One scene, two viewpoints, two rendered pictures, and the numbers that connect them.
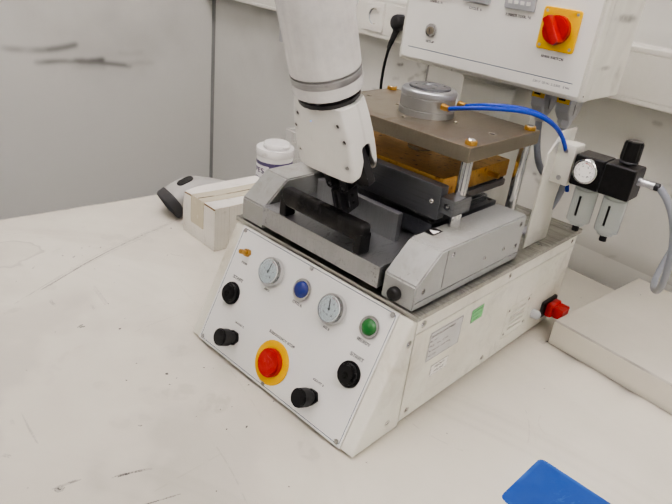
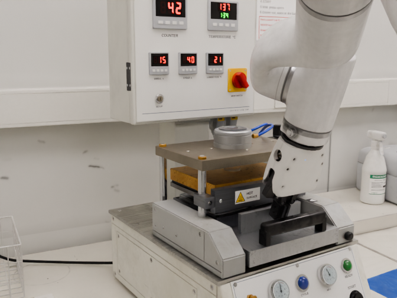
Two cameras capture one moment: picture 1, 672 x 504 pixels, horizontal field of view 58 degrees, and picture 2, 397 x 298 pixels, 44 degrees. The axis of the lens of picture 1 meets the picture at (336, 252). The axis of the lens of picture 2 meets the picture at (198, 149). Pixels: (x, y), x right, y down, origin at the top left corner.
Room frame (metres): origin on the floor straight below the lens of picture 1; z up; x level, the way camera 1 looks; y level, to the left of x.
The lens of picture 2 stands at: (0.67, 0.89, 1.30)
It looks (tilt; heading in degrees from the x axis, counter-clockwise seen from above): 11 degrees down; 286
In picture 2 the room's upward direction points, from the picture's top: straight up
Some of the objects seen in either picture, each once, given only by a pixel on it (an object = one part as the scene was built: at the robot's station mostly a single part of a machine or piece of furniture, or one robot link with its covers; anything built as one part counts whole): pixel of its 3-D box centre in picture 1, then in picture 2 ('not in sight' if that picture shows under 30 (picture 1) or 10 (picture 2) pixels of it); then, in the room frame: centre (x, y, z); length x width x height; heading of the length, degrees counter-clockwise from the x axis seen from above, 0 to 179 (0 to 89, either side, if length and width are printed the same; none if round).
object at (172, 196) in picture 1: (203, 191); not in sight; (1.26, 0.31, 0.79); 0.20 x 0.08 x 0.08; 132
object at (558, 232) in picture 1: (418, 224); (222, 224); (0.90, -0.13, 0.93); 0.46 x 0.35 x 0.01; 139
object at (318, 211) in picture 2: (323, 218); (293, 226); (0.73, 0.02, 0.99); 0.15 x 0.02 x 0.04; 49
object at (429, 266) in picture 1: (456, 253); (303, 210); (0.73, -0.16, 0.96); 0.26 x 0.05 x 0.07; 139
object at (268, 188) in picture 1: (314, 185); (194, 234); (0.92, 0.05, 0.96); 0.25 x 0.05 x 0.07; 139
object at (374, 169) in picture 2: not in sight; (374, 167); (0.54, -0.86, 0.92); 0.09 x 0.08 x 0.25; 123
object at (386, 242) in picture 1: (388, 209); (246, 216); (0.84, -0.07, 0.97); 0.30 x 0.22 x 0.08; 139
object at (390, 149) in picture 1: (424, 144); (235, 165); (0.87, -0.11, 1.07); 0.22 x 0.17 x 0.10; 49
